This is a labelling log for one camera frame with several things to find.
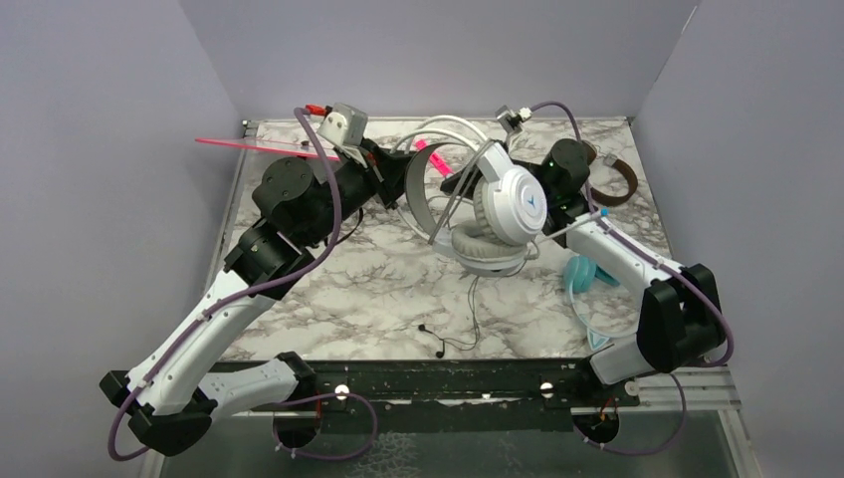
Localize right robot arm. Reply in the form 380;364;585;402
407;138;735;405

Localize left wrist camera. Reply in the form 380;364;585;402
305;103;368;169

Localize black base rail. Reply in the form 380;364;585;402
257;358;640;436

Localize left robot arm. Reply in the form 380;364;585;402
100;139;412;456

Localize teal cat-ear headphones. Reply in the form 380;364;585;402
561;255;639;352

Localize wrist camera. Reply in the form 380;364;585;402
496;106;532;148
305;103;368;169

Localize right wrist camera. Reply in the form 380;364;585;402
496;106;532;148

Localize pink highlighter marker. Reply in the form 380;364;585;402
414;139;454;177

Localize brown over-ear headphones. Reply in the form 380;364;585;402
583;140;639;207

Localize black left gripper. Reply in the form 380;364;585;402
302;135;427;247

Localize black wired earbuds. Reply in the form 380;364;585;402
417;276;481;359

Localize white grey over-ear headphones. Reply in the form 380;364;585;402
391;115;589;277

